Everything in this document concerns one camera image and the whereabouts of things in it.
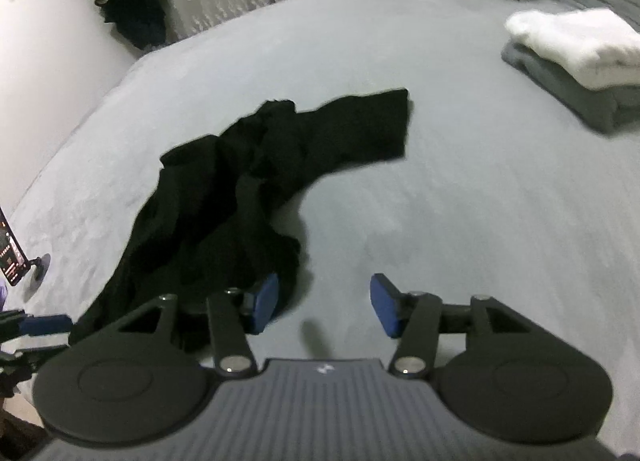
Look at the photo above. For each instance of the grey folded garment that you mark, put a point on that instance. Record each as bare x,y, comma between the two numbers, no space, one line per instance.
605,111

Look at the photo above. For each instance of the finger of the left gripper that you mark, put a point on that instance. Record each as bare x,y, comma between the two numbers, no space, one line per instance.
31,356
37,326

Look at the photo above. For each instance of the smartphone on stand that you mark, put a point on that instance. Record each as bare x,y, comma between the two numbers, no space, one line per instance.
14,262

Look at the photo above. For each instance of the round phone stand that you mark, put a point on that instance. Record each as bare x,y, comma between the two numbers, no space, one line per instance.
37,270

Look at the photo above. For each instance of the black t-shirt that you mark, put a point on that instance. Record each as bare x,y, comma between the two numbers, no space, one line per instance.
208,224

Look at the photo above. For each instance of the grey bed sheet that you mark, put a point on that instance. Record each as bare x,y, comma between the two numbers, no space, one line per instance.
502,191

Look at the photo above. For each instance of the white folded garment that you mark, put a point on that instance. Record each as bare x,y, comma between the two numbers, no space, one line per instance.
598,48

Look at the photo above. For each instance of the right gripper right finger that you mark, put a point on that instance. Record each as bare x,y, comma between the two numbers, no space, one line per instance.
413,319

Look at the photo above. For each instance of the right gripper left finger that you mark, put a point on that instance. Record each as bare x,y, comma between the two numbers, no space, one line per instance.
233,315

